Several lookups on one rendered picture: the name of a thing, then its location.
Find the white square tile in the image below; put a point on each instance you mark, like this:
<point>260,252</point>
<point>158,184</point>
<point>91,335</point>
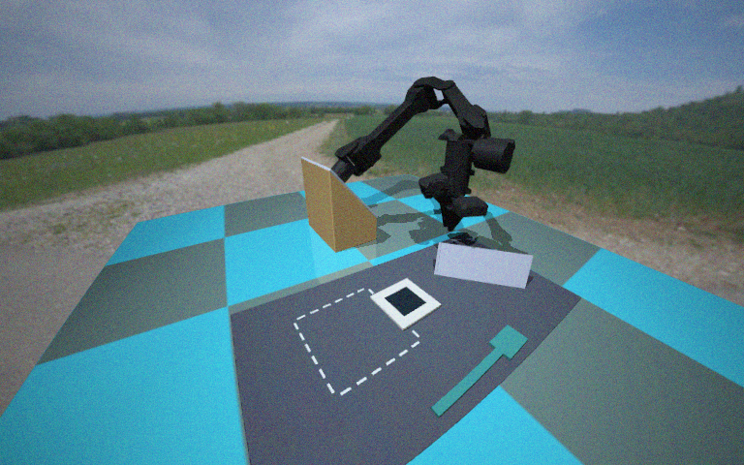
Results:
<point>405,303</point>

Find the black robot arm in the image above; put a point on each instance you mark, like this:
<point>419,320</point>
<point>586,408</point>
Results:
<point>474,146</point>

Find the teal flat trowel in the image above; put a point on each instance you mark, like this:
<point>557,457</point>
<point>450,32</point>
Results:
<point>506,343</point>

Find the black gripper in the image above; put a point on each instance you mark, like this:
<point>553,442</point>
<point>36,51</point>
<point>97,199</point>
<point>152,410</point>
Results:
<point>455,207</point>

